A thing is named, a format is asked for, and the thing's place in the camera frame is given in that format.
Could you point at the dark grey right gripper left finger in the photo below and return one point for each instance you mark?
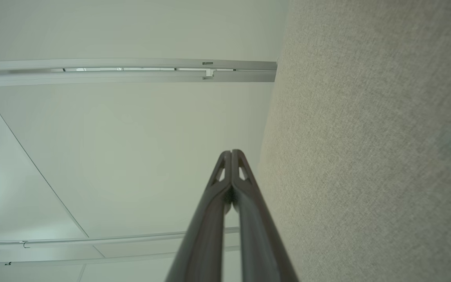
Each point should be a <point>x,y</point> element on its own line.
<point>206,235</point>

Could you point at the grey fabric sofa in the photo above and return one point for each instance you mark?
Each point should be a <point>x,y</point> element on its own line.
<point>366,156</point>

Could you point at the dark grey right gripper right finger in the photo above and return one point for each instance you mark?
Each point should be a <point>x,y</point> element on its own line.
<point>258,243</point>

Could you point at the grey metal frame post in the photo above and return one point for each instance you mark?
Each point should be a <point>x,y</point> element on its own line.
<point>131,77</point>

